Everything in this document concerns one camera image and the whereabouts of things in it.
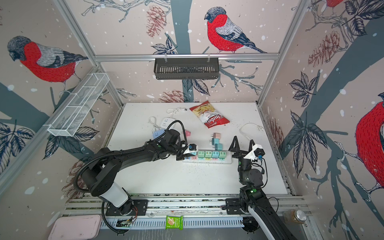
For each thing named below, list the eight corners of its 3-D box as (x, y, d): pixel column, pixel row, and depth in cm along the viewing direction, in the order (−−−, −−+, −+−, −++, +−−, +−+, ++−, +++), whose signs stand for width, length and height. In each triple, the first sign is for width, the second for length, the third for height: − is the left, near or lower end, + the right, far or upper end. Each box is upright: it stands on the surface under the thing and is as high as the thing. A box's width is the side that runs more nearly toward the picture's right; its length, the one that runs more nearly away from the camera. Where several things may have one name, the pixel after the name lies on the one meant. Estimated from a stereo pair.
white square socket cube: (157, 125, 109) (156, 122, 107) (166, 116, 115) (165, 114, 113) (165, 129, 106) (164, 127, 104) (174, 120, 112) (173, 118, 110)
